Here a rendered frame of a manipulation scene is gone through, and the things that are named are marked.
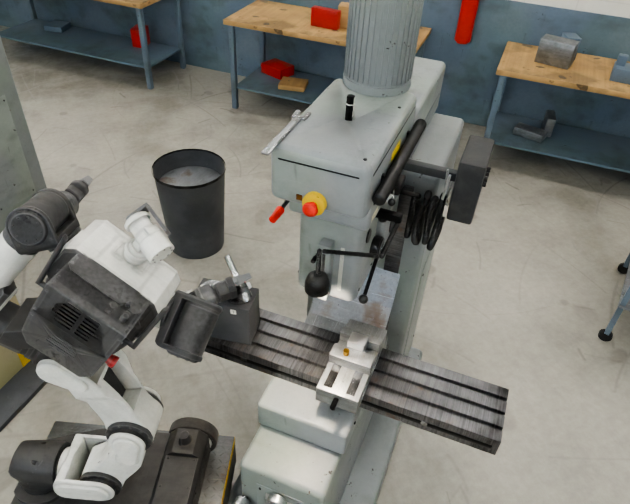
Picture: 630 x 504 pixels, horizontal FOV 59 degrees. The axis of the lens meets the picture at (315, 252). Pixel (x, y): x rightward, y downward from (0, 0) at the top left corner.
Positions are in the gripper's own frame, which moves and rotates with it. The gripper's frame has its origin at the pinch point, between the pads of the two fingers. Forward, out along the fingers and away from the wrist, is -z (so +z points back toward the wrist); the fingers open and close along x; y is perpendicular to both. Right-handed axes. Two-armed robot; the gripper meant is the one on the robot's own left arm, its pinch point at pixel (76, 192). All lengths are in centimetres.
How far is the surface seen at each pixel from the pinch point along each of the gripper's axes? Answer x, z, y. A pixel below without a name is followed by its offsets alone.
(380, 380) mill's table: 22, 12, -118
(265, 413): -15, 16, -97
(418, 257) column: 58, -17, -106
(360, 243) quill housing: 57, 27, -68
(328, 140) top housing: 73, 37, -38
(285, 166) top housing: 62, 40, -34
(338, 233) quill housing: 55, 26, -61
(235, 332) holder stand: -7, -2, -73
